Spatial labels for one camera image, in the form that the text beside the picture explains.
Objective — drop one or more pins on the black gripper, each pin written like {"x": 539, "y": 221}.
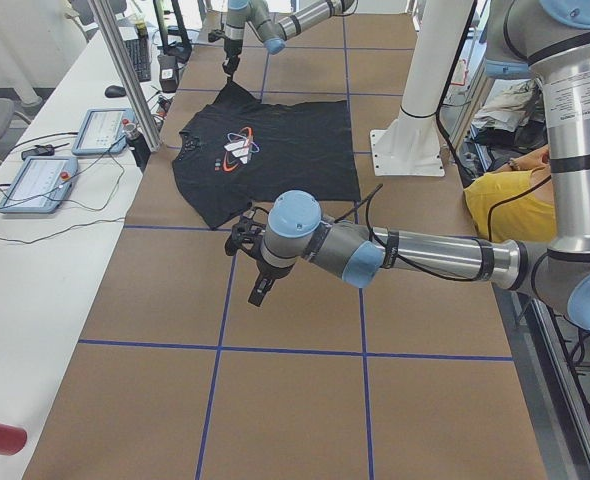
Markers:
{"x": 233, "y": 49}
{"x": 272, "y": 271}

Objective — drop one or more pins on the black graphic t-shirt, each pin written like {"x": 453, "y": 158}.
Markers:
{"x": 238, "y": 151}

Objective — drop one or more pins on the black keyboard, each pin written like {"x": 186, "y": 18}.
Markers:
{"x": 138, "y": 52}

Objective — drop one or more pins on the black computer mouse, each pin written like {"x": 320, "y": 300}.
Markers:
{"x": 115, "y": 91}

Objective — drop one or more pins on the dark water bottle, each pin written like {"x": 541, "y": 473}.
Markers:
{"x": 136, "y": 143}

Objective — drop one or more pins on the far teach pendant tablet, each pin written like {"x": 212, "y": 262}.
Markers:
{"x": 102, "y": 131}

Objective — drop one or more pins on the teach pendant tablet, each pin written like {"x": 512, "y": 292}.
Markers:
{"x": 102, "y": 131}
{"x": 40, "y": 186}

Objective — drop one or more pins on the near teach pendant tablet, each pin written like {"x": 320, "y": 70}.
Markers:
{"x": 40, "y": 186}

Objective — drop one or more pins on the person in yellow shirt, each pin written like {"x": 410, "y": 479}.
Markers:
{"x": 516, "y": 201}

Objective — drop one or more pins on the aluminium frame post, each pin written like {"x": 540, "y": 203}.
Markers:
{"x": 105, "y": 18}

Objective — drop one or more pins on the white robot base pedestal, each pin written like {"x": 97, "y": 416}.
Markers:
{"x": 410, "y": 146}

